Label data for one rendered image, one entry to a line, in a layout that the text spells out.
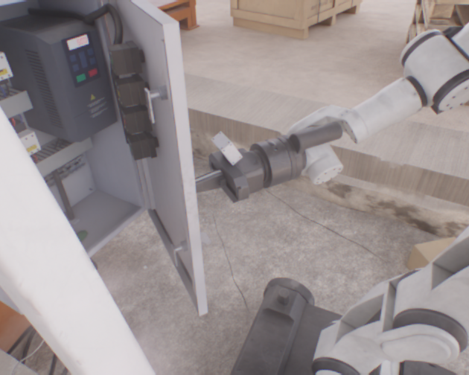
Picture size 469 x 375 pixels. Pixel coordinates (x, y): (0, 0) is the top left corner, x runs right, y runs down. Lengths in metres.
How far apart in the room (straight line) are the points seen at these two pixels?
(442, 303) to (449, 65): 0.47
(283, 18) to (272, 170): 3.05
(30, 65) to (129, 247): 1.24
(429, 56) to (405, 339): 0.58
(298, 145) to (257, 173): 0.09
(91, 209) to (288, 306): 0.74
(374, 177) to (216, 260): 0.90
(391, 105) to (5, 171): 0.62
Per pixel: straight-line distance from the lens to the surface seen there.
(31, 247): 0.40
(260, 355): 1.35
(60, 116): 0.92
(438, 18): 2.54
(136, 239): 2.01
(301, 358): 1.39
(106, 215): 1.16
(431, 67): 0.77
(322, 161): 0.73
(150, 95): 0.60
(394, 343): 0.98
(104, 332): 0.49
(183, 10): 3.89
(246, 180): 0.65
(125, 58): 0.72
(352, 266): 1.89
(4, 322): 1.71
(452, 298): 0.92
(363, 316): 1.17
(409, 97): 0.78
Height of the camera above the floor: 1.37
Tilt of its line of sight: 37 degrees down
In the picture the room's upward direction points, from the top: 1 degrees counter-clockwise
